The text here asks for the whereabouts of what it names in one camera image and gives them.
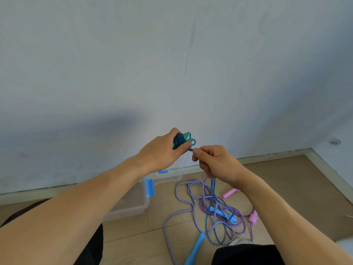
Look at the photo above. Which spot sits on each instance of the person's left thumb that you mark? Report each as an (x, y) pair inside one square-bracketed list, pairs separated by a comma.
[(183, 150)]

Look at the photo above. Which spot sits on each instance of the person's grey shoe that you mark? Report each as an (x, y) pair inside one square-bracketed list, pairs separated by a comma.
[(240, 241)]

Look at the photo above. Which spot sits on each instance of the person's right forearm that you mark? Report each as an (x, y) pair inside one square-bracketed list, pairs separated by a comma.
[(281, 218)]

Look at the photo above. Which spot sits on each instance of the person's black trousers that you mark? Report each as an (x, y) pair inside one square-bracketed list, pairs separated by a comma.
[(91, 251)]

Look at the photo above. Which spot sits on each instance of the person's left hand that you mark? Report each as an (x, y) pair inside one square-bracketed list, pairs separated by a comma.
[(158, 154)]

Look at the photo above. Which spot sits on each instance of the white object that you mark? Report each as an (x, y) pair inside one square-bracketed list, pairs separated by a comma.
[(346, 245)]

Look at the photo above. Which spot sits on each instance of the white baseboard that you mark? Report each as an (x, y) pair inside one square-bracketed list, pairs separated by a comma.
[(328, 169)]

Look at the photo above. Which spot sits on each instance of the person's right thumb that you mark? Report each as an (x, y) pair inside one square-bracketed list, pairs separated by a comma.
[(199, 155)]

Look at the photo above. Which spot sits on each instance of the person's left forearm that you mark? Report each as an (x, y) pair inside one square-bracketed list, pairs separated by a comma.
[(69, 206)]

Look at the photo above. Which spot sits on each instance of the clear storage box blue latches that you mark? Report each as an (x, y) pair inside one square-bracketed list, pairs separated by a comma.
[(132, 202)]

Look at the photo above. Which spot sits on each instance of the person's right hand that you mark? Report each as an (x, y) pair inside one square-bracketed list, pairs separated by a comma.
[(220, 164)]

